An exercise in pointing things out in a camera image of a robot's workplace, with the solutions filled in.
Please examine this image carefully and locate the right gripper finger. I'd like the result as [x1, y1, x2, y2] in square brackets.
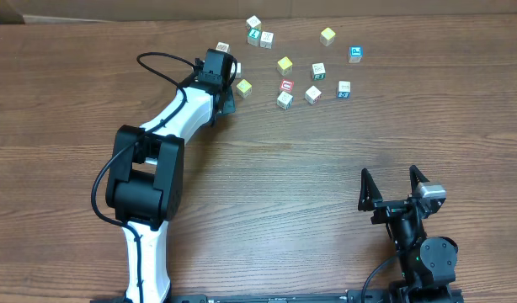
[409, 165, 429, 194]
[358, 168, 383, 211]

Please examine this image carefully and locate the red letter wooden block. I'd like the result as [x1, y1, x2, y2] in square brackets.
[280, 79, 295, 93]

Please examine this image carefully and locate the white block red edge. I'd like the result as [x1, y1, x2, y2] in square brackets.
[304, 86, 322, 104]

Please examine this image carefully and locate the white block teal side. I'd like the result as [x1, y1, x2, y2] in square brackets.
[276, 91, 294, 110]

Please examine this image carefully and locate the yellow top far block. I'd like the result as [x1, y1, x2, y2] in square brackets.
[320, 27, 336, 46]

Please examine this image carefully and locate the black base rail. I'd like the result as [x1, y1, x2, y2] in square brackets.
[90, 290, 464, 303]

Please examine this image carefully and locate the plain white wooden block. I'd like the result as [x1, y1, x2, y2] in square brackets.
[232, 62, 242, 78]

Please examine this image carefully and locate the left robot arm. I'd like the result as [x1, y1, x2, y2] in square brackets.
[91, 49, 237, 302]

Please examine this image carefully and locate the white block green side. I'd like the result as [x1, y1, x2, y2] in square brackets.
[312, 63, 326, 81]

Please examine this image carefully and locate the white block beside green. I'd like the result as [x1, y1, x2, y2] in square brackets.
[259, 31, 274, 49]

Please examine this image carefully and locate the white block blue side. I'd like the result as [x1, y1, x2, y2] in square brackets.
[337, 81, 351, 98]

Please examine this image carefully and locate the yellow top center block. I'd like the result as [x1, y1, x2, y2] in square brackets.
[277, 56, 293, 76]

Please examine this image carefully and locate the top white wooden block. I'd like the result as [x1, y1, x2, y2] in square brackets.
[246, 15, 262, 30]

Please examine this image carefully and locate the blue letter P block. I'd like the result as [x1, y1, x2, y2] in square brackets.
[348, 46, 363, 63]

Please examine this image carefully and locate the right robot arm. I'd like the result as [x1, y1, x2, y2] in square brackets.
[356, 165, 463, 303]

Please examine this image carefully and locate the green letter wooden block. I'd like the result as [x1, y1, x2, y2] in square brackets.
[247, 28, 261, 47]

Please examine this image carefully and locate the yellow block letter G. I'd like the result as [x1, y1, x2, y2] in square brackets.
[237, 79, 252, 98]

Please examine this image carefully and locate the yellow block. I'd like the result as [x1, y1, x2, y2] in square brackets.
[320, 27, 336, 46]
[277, 56, 293, 76]

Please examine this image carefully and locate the green sided picture block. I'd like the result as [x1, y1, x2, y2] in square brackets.
[216, 42, 231, 54]

